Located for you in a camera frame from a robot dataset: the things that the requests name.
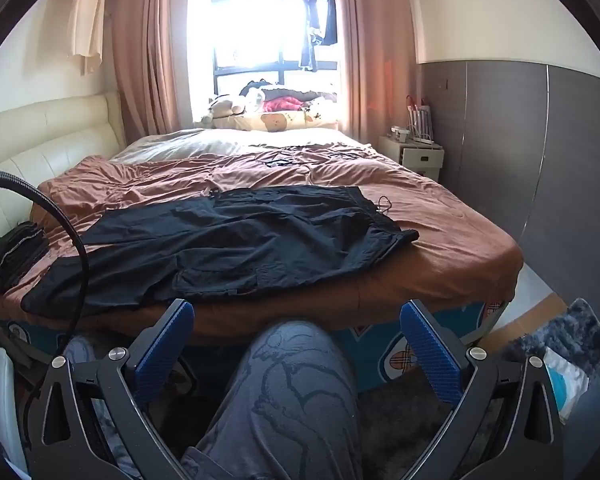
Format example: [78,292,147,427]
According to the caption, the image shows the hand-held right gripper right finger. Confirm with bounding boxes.
[399,300,576,480]

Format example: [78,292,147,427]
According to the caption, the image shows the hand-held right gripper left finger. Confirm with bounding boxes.
[25,299,201,480]

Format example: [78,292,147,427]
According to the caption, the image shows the black pants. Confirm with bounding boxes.
[21,185,421,318]

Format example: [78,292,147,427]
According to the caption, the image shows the blue printed bed sheet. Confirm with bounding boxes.
[0,297,511,391]

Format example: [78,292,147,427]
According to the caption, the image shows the person's left leg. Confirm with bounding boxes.
[62,335,146,480]

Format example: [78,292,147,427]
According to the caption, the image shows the person's leg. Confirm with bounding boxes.
[180,320,361,480]
[62,335,146,480]

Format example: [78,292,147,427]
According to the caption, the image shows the person's right leg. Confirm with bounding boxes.
[180,320,361,480]

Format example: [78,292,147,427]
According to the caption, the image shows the grey fuzzy rug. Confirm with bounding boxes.
[355,299,600,480]

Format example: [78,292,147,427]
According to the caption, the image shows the stack of folded dark clothes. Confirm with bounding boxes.
[0,220,51,293]

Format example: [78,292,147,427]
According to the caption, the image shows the white teal packet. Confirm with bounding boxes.
[545,347,591,416]

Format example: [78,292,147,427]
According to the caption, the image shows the brown blanket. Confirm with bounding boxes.
[0,141,523,346]

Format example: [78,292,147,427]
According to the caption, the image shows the white nightstand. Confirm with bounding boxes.
[377,135,445,181]

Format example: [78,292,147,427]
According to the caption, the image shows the white bed sheet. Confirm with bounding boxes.
[110,127,376,163]

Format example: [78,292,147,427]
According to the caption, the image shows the red white rack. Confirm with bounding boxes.
[406,95,433,143]

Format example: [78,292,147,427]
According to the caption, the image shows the grey wardrobe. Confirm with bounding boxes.
[417,59,600,311]

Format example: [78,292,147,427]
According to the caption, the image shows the cream padded bed headboard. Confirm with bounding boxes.
[0,91,128,256]

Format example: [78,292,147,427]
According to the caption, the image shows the black white stuffed toy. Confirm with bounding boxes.
[239,79,267,112]

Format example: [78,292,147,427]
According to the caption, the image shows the red cloth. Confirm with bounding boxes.
[262,96,306,113]

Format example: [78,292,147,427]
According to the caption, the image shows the pink curtain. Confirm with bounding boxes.
[330,0,426,148]
[102,0,196,146]

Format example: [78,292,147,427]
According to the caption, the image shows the bright window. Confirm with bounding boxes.
[187,0,341,126]

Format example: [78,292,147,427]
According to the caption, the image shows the cream hanging cloth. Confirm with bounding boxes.
[67,0,106,76]

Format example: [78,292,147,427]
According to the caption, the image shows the hanging dark clothes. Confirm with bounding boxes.
[297,0,338,72]

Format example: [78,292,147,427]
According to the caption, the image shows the black cable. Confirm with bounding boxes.
[0,170,88,318]

